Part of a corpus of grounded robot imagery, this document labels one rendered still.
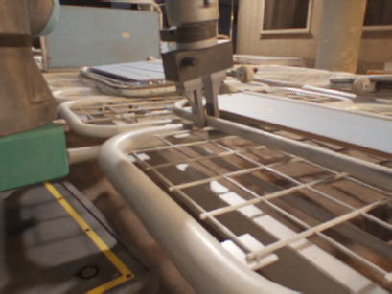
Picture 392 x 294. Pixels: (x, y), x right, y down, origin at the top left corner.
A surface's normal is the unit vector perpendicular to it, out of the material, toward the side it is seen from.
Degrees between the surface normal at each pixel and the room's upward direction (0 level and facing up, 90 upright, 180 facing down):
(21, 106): 70
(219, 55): 90
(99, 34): 90
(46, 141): 90
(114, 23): 90
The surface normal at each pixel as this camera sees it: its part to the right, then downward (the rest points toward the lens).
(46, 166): 0.65, 0.25
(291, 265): -0.86, 0.14
